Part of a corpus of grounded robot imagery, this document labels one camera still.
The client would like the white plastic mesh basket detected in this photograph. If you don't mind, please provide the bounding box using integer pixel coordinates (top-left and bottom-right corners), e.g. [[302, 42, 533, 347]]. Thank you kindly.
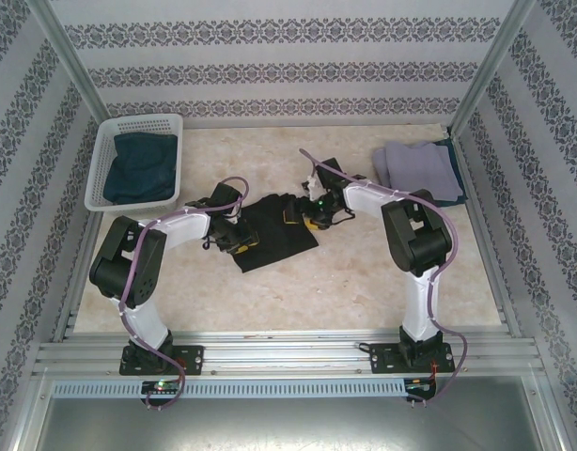
[[84, 113, 185, 213]]

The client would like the black fabric skirt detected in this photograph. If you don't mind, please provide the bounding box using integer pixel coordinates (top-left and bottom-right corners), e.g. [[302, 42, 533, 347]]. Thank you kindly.
[[231, 190, 320, 273]]

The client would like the aluminium mounting rail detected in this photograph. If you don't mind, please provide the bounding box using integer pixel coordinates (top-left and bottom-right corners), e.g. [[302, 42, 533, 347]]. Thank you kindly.
[[32, 328, 546, 377]]

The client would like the small controller board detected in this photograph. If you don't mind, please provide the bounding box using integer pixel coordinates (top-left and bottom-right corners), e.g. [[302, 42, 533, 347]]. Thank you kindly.
[[404, 377, 438, 394]]

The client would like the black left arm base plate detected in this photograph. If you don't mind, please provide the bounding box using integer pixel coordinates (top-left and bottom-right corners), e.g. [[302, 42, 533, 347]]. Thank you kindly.
[[118, 345, 206, 377]]

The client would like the grey fabric skirt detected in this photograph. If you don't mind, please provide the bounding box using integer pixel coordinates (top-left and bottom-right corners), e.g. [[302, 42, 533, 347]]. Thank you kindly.
[[371, 139, 463, 205]]

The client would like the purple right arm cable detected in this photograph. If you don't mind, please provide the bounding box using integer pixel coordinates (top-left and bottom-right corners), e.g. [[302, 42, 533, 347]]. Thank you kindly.
[[299, 148, 468, 406]]

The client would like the grey slotted cable duct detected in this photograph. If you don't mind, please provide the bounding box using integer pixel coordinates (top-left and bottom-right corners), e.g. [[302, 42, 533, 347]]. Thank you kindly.
[[51, 378, 408, 398]]

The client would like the controller board with green light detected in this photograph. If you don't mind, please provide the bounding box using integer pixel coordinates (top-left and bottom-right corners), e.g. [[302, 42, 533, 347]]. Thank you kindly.
[[141, 380, 180, 395]]

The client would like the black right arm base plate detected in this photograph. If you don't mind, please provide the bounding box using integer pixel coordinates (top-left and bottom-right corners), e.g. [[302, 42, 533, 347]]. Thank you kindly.
[[368, 341, 454, 376]]

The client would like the aluminium frame post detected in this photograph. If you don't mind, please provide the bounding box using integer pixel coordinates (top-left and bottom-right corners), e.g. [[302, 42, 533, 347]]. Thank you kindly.
[[450, 0, 537, 137], [27, 0, 106, 124]]

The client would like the blue denim skirt with waistband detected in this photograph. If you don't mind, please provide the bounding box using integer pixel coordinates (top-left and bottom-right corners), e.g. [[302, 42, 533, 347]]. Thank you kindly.
[[431, 137, 469, 209]]

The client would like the dark blue denim skirt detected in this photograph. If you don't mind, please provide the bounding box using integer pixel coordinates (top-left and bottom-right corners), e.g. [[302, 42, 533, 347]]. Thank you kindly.
[[103, 132, 179, 206]]

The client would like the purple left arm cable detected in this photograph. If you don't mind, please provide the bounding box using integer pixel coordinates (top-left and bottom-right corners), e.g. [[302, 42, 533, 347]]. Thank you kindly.
[[120, 176, 250, 411]]

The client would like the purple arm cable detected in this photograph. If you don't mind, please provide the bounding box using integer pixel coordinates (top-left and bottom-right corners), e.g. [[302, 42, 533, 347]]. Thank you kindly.
[[120, 176, 250, 411], [299, 148, 468, 406]]

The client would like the grey metal sheet panel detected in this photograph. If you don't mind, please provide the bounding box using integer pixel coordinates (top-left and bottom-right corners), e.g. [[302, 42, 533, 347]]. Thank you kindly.
[[32, 397, 567, 451]]

